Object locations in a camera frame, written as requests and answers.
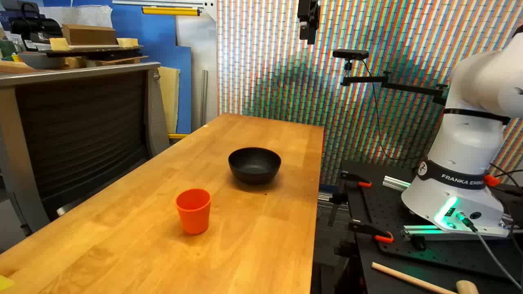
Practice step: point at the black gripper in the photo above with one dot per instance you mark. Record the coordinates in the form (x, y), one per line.
(308, 17)

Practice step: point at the black camera on stand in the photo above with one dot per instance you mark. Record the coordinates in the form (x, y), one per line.
(351, 55)

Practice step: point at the colourful patterned backdrop screen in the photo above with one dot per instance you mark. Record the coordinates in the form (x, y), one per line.
(382, 82)

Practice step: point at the orange plastic cup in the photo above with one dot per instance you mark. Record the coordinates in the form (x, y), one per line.
(194, 213)

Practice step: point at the yellow bar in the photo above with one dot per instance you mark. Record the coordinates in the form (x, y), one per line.
(171, 10)

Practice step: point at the silver aluminium rail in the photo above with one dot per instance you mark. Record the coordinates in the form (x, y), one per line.
(396, 184)

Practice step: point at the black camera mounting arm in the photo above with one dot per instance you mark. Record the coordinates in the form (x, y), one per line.
(393, 86)

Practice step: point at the blue board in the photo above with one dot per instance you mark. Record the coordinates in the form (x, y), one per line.
(158, 50)

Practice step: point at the brown cardboard box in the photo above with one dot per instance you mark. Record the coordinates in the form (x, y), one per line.
(91, 35)

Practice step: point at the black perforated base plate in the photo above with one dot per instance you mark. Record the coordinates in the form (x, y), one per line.
(436, 255)

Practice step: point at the beige foam board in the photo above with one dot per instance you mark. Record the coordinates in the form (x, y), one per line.
(169, 99)

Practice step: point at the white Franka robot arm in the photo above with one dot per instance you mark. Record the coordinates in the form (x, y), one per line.
(468, 141)

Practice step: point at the black bowl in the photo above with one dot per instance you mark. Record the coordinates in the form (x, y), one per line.
(254, 166)

